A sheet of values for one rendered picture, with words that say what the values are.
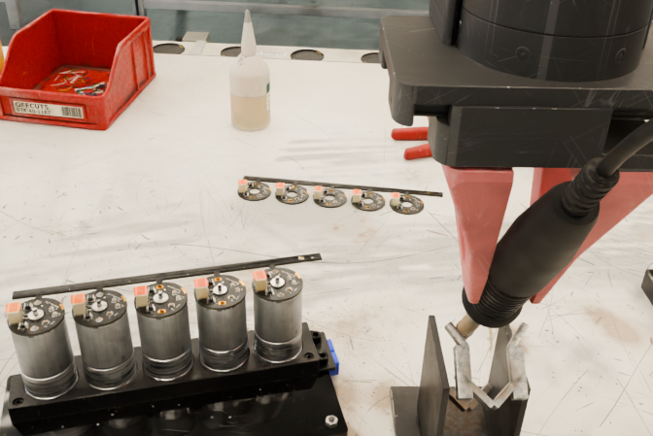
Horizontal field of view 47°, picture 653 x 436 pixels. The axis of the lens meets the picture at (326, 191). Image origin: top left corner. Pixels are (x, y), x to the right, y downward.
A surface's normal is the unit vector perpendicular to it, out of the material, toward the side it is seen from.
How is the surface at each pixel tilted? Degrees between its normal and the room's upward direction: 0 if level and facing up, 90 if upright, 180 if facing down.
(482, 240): 110
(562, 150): 88
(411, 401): 0
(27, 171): 0
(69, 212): 0
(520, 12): 89
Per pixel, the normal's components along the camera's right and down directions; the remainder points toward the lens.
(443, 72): 0.03, -0.86
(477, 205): 0.00, 0.79
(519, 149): 0.01, 0.51
